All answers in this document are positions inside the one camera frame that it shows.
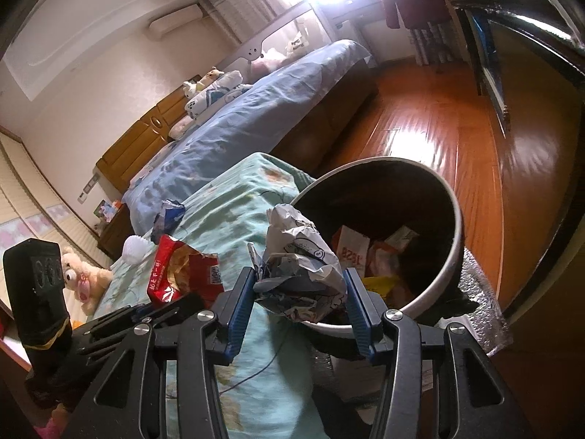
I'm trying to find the white wall switch panel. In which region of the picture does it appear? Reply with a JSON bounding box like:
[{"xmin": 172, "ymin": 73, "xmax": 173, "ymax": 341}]
[{"xmin": 78, "ymin": 175, "xmax": 99, "ymax": 204}]

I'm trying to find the photo frame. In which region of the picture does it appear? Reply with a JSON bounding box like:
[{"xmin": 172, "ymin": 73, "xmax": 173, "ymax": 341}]
[{"xmin": 94, "ymin": 199, "xmax": 122, "ymax": 220}]

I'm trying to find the brown wooden nightstand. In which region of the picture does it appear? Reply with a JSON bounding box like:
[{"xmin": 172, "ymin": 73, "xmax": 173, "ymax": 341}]
[{"xmin": 97, "ymin": 203, "xmax": 135, "ymax": 261}]

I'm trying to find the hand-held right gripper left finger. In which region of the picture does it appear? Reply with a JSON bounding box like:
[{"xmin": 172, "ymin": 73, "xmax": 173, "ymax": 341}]
[{"xmin": 61, "ymin": 267, "xmax": 257, "ymax": 439}]

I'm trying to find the pale pink pillow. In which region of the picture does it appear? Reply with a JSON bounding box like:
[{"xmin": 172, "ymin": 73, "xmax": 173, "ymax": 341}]
[{"xmin": 168, "ymin": 114, "xmax": 195, "ymax": 140}]

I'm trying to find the blue snack bag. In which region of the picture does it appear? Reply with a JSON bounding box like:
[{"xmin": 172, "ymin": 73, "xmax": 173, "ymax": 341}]
[{"xmin": 151, "ymin": 199, "xmax": 186, "ymax": 234}]

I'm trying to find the cream teddy bear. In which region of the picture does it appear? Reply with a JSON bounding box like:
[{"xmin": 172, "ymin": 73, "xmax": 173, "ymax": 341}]
[{"xmin": 61, "ymin": 247, "xmax": 114, "ymax": 315}]

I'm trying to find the grey crib rail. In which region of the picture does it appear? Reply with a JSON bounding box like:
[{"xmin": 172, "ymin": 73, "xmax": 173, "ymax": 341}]
[{"xmin": 215, "ymin": 0, "xmax": 339, "ymax": 74}]

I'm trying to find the pink plush toy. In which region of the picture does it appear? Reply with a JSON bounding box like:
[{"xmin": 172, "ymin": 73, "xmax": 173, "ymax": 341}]
[{"xmin": 249, "ymin": 48, "xmax": 293, "ymax": 75}]

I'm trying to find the white paper cupcake liner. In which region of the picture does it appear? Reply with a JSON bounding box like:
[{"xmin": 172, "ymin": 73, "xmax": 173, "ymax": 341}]
[{"xmin": 122, "ymin": 235, "xmax": 151, "ymax": 263}]

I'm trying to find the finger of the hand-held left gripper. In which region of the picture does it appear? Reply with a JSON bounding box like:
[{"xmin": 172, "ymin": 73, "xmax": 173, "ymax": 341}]
[
  {"xmin": 132, "ymin": 293, "xmax": 207, "ymax": 327},
  {"xmin": 75, "ymin": 304, "xmax": 149, "ymax": 355}
]

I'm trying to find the red snack bag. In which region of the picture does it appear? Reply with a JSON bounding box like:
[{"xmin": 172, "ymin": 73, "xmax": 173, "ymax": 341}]
[{"xmin": 146, "ymin": 234, "xmax": 224, "ymax": 310}]

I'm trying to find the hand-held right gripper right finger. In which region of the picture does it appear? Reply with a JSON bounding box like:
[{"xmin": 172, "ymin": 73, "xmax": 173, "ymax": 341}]
[{"xmin": 343, "ymin": 267, "xmax": 533, "ymax": 439}]

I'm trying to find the wooden headboard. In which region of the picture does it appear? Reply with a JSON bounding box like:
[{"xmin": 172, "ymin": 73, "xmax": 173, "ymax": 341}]
[{"xmin": 96, "ymin": 74, "xmax": 204, "ymax": 193}]

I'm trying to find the white trash bin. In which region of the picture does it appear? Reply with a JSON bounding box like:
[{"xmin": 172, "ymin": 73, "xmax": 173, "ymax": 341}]
[{"xmin": 288, "ymin": 157, "xmax": 466, "ymax": 335}]

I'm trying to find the white air conditioner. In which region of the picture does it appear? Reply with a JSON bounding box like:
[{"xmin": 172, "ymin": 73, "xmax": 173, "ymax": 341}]
[{"xmin": 147, "ymin": 4, "xmax": 202, "ymax": 37}]

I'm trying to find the white paper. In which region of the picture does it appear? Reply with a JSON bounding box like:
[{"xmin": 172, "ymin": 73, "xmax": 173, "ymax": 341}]
[{"xmin": 247, "ymin": 204, "xmax": 348, "ymax": 326}]

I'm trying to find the white sliding door wardrobe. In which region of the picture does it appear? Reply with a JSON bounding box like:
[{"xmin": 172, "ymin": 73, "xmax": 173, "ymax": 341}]
[{"xmin": 0, "ymin": 130, "xmax": 99, "ymax": 330}]

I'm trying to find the white blue printed pillow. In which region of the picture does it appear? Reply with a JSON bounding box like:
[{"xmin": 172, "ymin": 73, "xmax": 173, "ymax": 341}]
[{"xmin": 184, "ymin": 71, "xmax": 253, "ymax": 120}]

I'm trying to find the bed with blue blanket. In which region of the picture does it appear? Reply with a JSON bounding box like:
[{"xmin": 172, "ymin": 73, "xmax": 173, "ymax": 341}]
[{"xmin": 122, "ymin": 39, "xmax": 380, "ymax": 234}]

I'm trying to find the white radiator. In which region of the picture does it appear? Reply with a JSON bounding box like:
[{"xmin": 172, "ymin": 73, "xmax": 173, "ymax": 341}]
[{"xmin": 409, "ymin": 23, "xmax": 458, "ymax": 65}]

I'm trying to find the thin black cable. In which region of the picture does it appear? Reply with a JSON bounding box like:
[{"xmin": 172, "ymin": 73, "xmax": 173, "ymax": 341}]
[{"xmin": 218, "ymin": 320, "xmax": 290, "ymax": 395}]

